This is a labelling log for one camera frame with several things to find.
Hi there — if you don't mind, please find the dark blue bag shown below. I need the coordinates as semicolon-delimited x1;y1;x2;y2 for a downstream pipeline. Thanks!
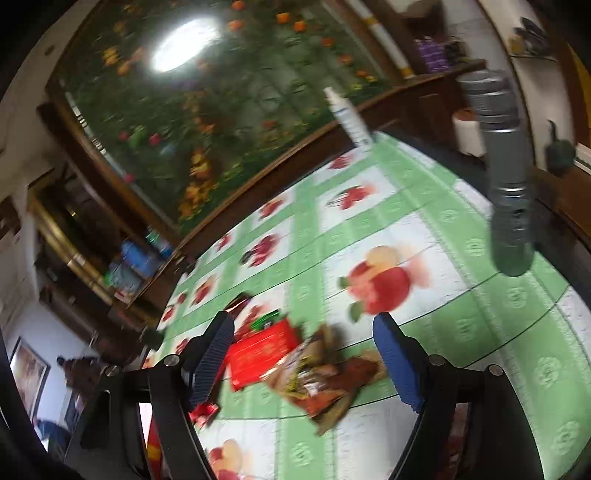
37;418;70;450

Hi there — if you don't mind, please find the fruit print green tablecloth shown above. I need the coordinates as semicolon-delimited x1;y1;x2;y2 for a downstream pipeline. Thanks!
141;130;591;480

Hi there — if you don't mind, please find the purple box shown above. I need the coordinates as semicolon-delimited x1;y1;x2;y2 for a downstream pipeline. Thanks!
414;37;451;73

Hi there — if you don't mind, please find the maroon foil snack packet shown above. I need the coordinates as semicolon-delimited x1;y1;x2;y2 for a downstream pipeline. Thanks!
226;293;254;319

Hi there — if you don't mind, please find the white spray bottle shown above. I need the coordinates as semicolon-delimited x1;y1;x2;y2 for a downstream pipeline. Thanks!
323;87;374;151

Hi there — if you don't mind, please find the white rolled tube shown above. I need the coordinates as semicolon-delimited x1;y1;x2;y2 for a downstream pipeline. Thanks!
346;0;414;81

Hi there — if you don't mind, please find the framed wall picture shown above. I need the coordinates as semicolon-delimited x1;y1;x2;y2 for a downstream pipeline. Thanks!
9;337;51;421

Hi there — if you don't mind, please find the white paper roll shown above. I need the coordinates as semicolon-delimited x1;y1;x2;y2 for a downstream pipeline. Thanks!
451;108;486;157

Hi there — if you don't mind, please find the grey plastic bag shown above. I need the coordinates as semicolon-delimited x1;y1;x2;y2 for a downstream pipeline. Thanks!
108;263;139;296

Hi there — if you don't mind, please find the grey metal bottle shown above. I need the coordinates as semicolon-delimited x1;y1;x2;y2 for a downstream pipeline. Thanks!
456;70;536;278

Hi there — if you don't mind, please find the dark green gourd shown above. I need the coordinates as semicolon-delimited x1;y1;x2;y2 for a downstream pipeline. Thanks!
545;120;577;176

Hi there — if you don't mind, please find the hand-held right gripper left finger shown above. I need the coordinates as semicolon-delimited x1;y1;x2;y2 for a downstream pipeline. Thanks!
62;311;236;480

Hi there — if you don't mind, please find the wooden shelf unit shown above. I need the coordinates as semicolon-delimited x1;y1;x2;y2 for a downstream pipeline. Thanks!
28;185;185;333

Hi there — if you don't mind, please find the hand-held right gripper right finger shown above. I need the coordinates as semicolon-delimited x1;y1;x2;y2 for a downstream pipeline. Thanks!
372;312;548;480

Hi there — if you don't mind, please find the green snack packet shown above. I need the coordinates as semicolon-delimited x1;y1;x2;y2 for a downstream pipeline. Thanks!
249;310;284;332

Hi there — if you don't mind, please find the brown snack packet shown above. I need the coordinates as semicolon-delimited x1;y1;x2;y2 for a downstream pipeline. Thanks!
265;323;386;437

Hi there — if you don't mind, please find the flower print wall mural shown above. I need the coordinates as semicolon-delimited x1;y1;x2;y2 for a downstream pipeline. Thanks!
55;0;393;232

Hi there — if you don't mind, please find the red snack packet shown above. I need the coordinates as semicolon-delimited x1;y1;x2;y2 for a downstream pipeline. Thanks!
225;318;303;392

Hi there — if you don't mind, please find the small red foil packet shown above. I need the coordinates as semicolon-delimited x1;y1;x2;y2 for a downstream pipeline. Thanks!
189;401;220;428

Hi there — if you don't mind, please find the green plastic bottle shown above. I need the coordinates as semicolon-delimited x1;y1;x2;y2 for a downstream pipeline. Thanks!
145;228;174;257

